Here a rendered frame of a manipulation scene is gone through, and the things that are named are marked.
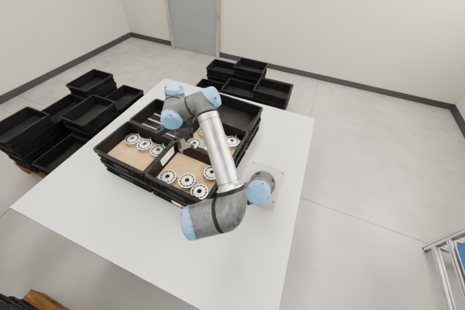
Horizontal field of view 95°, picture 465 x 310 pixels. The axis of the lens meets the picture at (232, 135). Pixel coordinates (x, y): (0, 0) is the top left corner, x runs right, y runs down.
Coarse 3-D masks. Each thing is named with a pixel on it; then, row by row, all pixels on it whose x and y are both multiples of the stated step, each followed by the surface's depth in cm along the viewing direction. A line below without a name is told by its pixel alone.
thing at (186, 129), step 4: (184, 120) 91; (188, 120) 93; (184, 124) 94; (188, 124) 94; (180, 128) 95; (184, 128) 95; (188, 128) 95; (192, 128) 100; (176, 132) 94; (180, 132) 94; (184, 132) 95; (188, 132) 95; (192, 132) 96; (180, 136) 96; (184, 136) 98; (188, 136) 98; (192, 136) 98
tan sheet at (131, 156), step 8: (120, 144) 147; (112, 152) 141; (120, 152) 142; (128, 152) 142; (136, 152) 142; (120, 160) 137; (128, 160) 138; (136, 160) 138; (144, 160) 138; (152, 160) 138; (144, 168) 134
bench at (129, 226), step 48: (144, 96) 207; (96, 144) 162; (288, 144) 171; (48, 192) 133; (96, 192) 135; (144, 192) 136; (288, 192) 141; (96, 240) 116; (144, 240) 117; (240, 240) 119; (288, 240) 120; (192, 288) 103; (240, 288) 104
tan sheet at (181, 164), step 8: (176, 160) 139; (184, 160) 140; (192, 160) 140; (168, 168) 134; (176, 168) 135; (184, 168) 135; (192, 168) 135; (200, 168) 136; (200, 176) 131; (176, 184) 127; (208, 184) 128; (200, 192) 124
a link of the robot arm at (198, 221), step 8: (208, 200) 73; (184, 208) 74; (192, 208) 72; (200, 208) 70; (208, 208) 69; (184, 216) 71; (192, 216) 69; (200, 216) 68; (208, 216) 67; (184, 224) 69; (192, 224) 68; (200, 224) 68; (208, 224) 67; (216, 224) 67; (184, 232) 69; (192, 232) 69; (200, 232) 68; (208, 232) 68; (216, 232) 68; (192, 240) 72
